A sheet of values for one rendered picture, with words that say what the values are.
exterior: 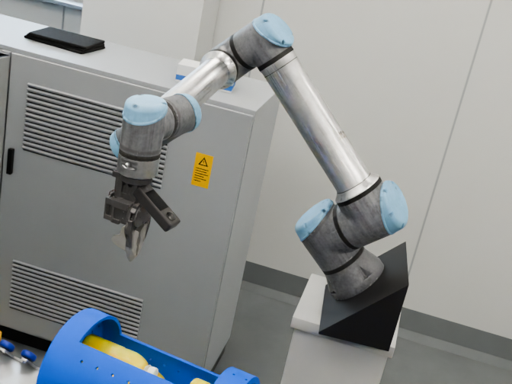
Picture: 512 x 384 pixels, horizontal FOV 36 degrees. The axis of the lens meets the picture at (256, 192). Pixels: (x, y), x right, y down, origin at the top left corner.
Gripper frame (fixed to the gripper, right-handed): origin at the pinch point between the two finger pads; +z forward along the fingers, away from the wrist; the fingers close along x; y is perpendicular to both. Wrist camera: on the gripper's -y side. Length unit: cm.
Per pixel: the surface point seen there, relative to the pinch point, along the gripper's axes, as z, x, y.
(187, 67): -6, -148, 64
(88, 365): 27.0, 8.1, 4.1
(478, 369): 148, -265, -86
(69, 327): 23.2, 2.6, 13.5
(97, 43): -3, -156, 114
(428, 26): -28, -272, -9
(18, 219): 77, -124, 125
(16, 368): 53, -10, 37
